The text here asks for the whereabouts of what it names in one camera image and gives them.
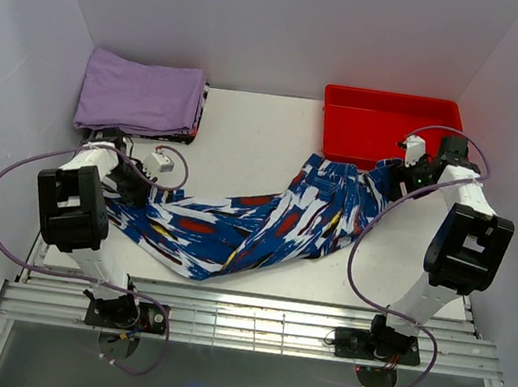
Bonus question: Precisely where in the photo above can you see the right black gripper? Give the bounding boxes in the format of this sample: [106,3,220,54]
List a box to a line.
[382,149,441,208]

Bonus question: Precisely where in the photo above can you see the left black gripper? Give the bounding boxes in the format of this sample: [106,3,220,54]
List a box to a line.
[102,157,159,210]

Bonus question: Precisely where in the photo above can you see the blue patterned trousers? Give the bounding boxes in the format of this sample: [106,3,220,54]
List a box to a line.
[105,154,400,281]

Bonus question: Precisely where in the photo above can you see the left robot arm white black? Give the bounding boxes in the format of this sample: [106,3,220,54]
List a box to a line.
[37,128,150,328]

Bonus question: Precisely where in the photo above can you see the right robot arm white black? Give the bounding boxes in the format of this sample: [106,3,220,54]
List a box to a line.
[365,133,515,365]

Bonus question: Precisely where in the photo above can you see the folded purple trousers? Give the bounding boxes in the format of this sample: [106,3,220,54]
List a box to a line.
[73,48,207,134]

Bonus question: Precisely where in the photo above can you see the red plastic tray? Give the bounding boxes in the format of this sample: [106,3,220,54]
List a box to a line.
[321,84,463,170]

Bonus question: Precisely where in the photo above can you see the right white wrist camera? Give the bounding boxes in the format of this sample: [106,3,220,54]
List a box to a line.
[400,133,426,167]

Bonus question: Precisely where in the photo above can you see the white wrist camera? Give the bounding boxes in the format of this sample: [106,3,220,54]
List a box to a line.
[142,145,175,179]
[400,133,426,167]

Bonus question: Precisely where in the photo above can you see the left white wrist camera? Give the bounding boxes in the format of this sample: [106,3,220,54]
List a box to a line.
[142,145,175,179]

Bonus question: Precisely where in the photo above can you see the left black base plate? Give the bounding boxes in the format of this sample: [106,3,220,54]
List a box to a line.
[83,296,166,335]

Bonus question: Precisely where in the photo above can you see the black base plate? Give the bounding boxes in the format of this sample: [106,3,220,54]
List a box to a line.
[332,327,420,367]
[83,296,166,335]

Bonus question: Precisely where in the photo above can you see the aluminium rail frame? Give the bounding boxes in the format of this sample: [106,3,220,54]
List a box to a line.
[0,230,518,387]

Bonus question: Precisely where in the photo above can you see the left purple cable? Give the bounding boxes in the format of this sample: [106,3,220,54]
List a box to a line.
[0,122,195,380]

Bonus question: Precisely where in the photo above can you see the purple cable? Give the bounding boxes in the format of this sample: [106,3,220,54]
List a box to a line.
[0,122,195,380]
[331,115,496,387]

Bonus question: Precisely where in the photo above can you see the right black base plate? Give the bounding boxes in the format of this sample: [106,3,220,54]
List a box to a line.
[332,327,420,367]

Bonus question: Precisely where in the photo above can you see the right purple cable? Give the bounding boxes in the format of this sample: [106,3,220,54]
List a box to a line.
[331,115,496,387]

